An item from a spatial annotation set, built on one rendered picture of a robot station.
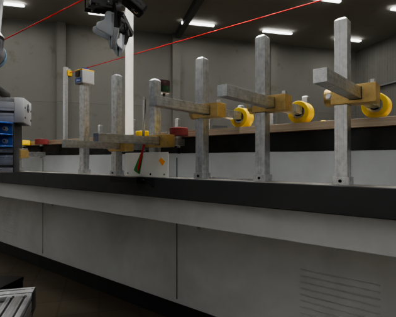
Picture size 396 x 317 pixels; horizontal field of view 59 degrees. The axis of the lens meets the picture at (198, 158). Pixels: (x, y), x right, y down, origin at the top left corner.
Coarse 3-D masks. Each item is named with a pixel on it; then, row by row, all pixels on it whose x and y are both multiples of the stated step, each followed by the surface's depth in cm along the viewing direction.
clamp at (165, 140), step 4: (160, 136) 140; (164, 136) 138; (168, 136) 139; (172, 136) 140; (160, 140) 140; (164, 140) 138; (168, 140) 139; (172, 140) 140; (160, 144) 140; (164, 144) 138; (168, 144) 139; (172, 144) 140
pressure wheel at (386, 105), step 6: (384, 96) 108; (384, 102) 108; (390, 102) 110; (366, 108) 111; (372, 108) 110; (378, 108) 109; (384, 108) 108; (390, 108) 110; (366, 114) 111; (372, 114) 110; (378, 114) 109; (384, 114) 109
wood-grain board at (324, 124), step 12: (360, 120) 111; (372, 120) 109; (384, 120) 107; (192, 132) 155; (216, 132) 146; (228, 132) 143; (240, 132) 139; (252, 132) 136; (276, 132) 132; (48, 144) 234
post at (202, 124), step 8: (200, 64) 128; (208, 64) 130; (200, 72) 128; (208, 72) 130; (200, 80) 128; (208, 80) 130; (200, 88) 128; (208, 88) 130; (200, 96) 128; (208, 96) 130; (200, 120) 128; (208, 120) 130; (200, 128) 128; (208, 128) 129; (200, 136) 128; (208, 136) 129; (200, 144) 128; (208, 144) 129; (200, 152) 128; (208, 152) 129; (200, 160) 128; (208, 160) 129; (200, 168) 128; (208, 168) 129
